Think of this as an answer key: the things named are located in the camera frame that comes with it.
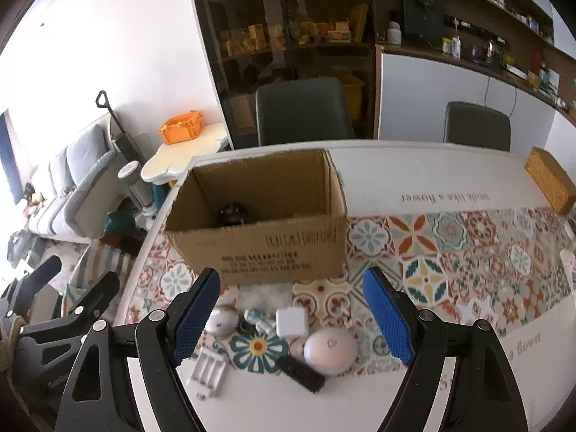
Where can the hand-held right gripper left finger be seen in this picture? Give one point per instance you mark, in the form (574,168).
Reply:
(193,321)

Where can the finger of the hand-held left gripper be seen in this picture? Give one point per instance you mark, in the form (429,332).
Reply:
(38,279)
(96,290)

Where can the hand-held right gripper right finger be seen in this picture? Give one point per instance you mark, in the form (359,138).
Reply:
(387,321)

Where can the silver oval gadget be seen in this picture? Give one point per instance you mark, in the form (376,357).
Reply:
(222,321)

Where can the white battery case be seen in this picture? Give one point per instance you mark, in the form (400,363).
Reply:
(208,371)

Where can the pink round night lamp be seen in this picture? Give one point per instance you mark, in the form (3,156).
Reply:
(329,352)

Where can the small blue white figure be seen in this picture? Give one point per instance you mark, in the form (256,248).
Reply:
(258,320)

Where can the white charger cube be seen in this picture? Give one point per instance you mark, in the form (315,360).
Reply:
(291,322)

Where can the black rectangular remote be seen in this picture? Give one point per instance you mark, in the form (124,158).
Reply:
(301,373)

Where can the brown cardboard box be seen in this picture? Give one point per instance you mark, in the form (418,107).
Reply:
(274,252)

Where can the black round gadget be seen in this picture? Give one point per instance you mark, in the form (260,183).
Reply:
(232,215)

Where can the striped cloth bag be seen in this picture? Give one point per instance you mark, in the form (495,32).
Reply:
(103,261)

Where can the black floor bag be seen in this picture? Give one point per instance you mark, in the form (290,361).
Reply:
(18,247)

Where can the teal green bag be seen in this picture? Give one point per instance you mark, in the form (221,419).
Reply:
(119,224)

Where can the clear plastic bag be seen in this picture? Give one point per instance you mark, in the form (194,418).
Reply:
(263,297)

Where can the small plush toys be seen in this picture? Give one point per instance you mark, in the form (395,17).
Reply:
(33,200)

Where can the grey sofa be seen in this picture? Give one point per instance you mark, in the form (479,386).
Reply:
(76,180)

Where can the white cylindrical fan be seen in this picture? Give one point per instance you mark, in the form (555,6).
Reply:
(135,184)

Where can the dark blue curtain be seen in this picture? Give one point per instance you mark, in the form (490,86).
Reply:
(9,157)

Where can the black upright vacuum cleaner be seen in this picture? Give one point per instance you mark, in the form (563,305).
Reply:
(123,144)

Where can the cream flower-shaped table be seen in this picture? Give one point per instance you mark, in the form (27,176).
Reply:
(180,157)

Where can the orange plastic crate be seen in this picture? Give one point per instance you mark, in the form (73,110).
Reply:
(180,128)

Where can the dark grey narrow chair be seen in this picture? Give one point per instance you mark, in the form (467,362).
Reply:
(477,126)

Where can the woven wicker box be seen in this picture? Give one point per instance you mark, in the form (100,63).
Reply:
(551,180)

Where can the dark grey wide chair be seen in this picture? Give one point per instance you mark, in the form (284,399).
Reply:
(303,110)

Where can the yellow plastic bin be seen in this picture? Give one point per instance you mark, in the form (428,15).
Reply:
(354,96)

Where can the white jar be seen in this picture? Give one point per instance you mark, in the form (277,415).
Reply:
(395,33)

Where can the dark glass-door cabinet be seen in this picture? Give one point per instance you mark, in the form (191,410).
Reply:
(279,22)

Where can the black box on shelf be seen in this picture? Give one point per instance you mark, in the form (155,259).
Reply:
(423,11)

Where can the brown wooden wall shelf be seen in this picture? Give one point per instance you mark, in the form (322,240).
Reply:
(495,18)

